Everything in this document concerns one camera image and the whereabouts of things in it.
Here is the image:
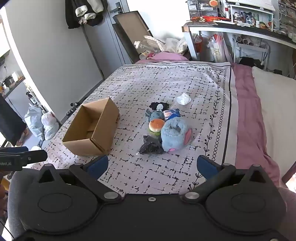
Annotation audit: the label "white plastic bag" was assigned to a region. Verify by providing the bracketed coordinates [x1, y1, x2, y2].
[24, 103, 44, 138]
[41, 111, 60, 140]

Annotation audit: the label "blue and white packet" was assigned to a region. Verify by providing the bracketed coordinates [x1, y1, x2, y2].
[163, 108, 181, 121]

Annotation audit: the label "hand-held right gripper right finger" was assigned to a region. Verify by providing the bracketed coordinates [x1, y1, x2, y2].
[181, 155, 266, 205]

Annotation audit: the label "pink bedsheet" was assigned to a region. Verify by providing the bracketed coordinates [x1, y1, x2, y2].
[231, 62, 281, 187]

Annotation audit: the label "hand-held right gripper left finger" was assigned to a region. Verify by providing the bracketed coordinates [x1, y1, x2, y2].
[37, 155, 122, 205]

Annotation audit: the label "white black-patterned blanket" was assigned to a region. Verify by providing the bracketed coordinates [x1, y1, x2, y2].
[35, 61, 233, 195]

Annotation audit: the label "orange printed shopping bag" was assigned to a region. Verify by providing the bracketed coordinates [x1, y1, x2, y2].
[208, 34, 230, 63]

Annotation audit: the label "black screen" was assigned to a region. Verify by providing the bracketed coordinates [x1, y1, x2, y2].
[0, 95, 27, 147]

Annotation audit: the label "black plastic bag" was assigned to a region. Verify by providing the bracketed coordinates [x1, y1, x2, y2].
[138, 135, 165, 155]

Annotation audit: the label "leaning wooden board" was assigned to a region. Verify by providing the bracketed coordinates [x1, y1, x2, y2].
[112, 11, 153, 63]

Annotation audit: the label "grey door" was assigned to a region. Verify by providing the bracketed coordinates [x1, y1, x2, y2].
[82, 0, 134, 79]

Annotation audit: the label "burger plush toy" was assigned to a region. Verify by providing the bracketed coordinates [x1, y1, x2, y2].
[149, 119, 166, 136]

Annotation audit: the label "pink pillow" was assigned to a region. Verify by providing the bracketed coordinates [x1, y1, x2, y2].
[135, 51, 190, 63]

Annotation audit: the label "white metal rack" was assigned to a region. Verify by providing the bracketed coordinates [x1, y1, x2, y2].
[232, 34, 270, 70]

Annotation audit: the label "pile of plastic bags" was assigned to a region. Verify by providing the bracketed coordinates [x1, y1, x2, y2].
[143, 35, 188, 55]

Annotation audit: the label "clear plastic wrapper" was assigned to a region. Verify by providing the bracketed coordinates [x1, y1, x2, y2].
[177, 93, 192, 106]

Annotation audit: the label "white desk shelf riser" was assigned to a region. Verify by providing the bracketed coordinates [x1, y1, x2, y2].
[228, 4, 276, 29]

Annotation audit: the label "black lace coaster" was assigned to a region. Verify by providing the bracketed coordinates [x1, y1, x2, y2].
[149, 101, 170, 111]

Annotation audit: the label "clear drawer organizer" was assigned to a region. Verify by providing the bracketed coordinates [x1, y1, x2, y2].
[187, 0, 219, 18]

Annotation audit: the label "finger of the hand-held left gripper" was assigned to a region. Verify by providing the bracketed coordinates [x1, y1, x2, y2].
[21, 150, 48, 166]

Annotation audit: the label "white desk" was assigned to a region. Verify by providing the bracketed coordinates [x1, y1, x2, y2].
[181, 20, 296, 61]

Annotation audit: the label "hanging dark and cream clothes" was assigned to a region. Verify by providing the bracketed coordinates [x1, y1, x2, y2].
[65, 0, 105, 29]

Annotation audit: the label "white duvet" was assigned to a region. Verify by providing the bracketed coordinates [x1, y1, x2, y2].
[251, 66, 296, 178]

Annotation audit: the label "large light blue plush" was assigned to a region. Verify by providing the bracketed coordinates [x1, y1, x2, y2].
[161, 117, 193, 152]

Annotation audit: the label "grey cloth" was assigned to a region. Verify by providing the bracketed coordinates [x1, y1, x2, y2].
[7, 167, 296, 241]

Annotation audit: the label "brown cardboard box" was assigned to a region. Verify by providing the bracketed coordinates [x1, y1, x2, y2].
[62, 97, 120, 156]

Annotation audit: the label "clear plastic bottle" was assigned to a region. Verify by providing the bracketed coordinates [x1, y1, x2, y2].
[134, 40, 151, 51]

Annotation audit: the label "small grey-blue plush toy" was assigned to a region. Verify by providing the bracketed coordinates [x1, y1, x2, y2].
[145, 110, 166, 122]

